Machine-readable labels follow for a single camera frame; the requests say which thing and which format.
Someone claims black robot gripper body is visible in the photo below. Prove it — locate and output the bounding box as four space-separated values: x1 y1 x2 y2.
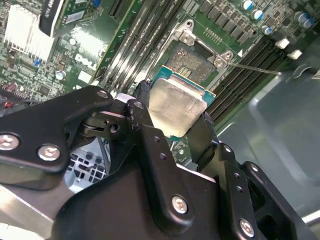
53 159 228 240

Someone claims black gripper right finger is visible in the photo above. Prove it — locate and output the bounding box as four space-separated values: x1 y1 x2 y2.
186 111 313 240

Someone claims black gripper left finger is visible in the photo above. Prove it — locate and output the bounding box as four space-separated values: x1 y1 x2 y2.
0 79 196 229

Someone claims silver-topped CPU chip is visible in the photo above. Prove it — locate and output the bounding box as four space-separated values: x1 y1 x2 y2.
147 64 217 139

